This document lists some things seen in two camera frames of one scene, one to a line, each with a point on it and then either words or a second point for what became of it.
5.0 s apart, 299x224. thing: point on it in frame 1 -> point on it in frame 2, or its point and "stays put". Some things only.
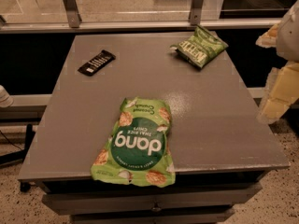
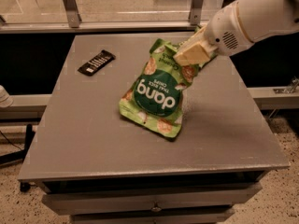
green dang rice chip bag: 138,150 -> 153,100
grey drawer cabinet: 206,189 stays put
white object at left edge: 6,100 stays put
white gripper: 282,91 -> 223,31
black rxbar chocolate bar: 93,65 stays put
